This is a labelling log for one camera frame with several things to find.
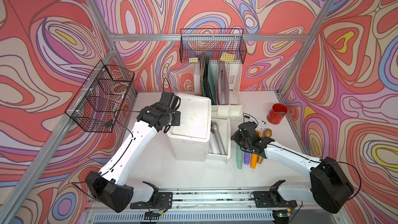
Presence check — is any red metal cup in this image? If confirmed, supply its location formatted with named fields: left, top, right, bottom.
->
left=267, top=103, right=288, bottom=124

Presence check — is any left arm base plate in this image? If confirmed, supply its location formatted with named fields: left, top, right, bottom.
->
left=130, top=192, right=173, bottom=210

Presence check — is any black wire basket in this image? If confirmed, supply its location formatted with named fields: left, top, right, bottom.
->
left=179, top=27, right=247, bottom=64
left=65, top=61, right=135, bottom=133

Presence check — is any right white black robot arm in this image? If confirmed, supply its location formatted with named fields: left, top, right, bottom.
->
left=231, top=121, right=354, bottom=214

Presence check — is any purple toy microphone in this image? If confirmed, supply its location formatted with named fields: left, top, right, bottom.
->
left=244, top=151, right=251, bottom=165

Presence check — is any orange toy microphone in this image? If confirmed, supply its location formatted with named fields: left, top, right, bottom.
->
left=250, top=154, right=258, bottom=169

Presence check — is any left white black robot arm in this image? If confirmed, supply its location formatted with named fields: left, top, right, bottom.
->
left=84, top=92, right=181, bottom=213

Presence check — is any white plastic drawer cabinet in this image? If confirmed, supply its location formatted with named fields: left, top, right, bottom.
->
left=167, top=93, right=211, bottom=162

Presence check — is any yellow sticky note pad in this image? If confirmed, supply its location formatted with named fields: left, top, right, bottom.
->
left=220, top=52, right=236, bottom=63

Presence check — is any silver grey toy microphone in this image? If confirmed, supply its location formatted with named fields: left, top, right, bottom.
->
left=211, top=121, right=227, bottom=156

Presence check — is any small yellow sticky note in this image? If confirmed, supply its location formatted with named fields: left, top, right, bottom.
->
left=189, top=58, right=199, bottom=63

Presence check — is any white file organizer rack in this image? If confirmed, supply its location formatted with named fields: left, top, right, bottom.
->
left=193, top=62, right=243, bottom=120

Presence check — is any olive toy microphone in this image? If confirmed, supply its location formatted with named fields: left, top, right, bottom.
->
left=257, top=128, right=273, bottom=164

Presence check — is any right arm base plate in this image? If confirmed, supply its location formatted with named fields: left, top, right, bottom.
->
left=251, top=191, right=297, bottom=209

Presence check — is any green folder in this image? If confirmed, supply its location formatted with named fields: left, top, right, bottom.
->
left=201, top=62, right=219, bottom=105

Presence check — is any black wire basket left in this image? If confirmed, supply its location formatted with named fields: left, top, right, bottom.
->
left=65, top=61, right=135, bottom=133

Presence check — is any mint green toy microphone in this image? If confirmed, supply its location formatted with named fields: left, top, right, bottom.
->
left=236, top=145, right=244, bottom=170

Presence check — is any black wire basket back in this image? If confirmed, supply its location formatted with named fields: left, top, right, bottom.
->
left=179, top=27, right=247, bottom=64

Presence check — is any black white marker pen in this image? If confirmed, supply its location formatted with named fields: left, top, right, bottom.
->
left=244, top=114, right=266, bottom=124

